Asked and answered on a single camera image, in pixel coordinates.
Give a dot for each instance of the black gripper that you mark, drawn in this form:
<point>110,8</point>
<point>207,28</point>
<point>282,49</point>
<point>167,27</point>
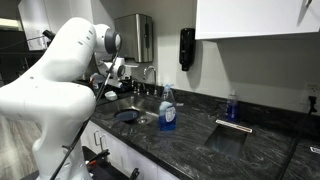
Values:
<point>115,84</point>

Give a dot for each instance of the white small plate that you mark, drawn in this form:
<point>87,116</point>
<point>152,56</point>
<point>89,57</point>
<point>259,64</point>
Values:
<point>111,96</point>

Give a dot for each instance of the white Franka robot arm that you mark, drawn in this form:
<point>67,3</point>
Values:
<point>50,100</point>

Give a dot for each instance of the stainless steel sink basin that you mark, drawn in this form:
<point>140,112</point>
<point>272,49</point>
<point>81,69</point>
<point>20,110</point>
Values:
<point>146,105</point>

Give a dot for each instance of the metal sink drain strainer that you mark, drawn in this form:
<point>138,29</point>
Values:
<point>142,120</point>

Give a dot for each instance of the blue plate with brown rim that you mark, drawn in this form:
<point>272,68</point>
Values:
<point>126,115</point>

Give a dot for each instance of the chrome gooseneck faucet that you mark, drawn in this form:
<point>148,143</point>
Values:
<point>154,78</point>

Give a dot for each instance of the stainless paper towel dispenser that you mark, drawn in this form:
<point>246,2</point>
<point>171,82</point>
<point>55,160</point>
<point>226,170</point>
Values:
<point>133,38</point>

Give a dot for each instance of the large blue dish soap bottle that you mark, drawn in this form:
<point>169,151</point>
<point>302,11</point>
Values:
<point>167,113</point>

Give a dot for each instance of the white background cabinet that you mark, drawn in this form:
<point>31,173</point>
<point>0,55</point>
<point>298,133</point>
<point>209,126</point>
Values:
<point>40,20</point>

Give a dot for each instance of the small blue soap bottle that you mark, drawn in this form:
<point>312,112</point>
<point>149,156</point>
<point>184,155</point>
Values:
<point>231,108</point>

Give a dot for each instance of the black wall soap dispenser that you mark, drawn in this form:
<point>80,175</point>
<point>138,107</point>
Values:
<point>187,48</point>

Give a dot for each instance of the black camera on stand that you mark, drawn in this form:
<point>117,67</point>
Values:
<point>49,34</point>

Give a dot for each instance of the white upper wall cabinet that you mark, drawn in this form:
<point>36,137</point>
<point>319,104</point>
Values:
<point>253,16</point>

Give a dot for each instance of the black wall plug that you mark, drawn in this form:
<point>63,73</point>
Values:
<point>312,101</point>

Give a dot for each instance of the white wall outlet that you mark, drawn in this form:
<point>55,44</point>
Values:
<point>313,89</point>

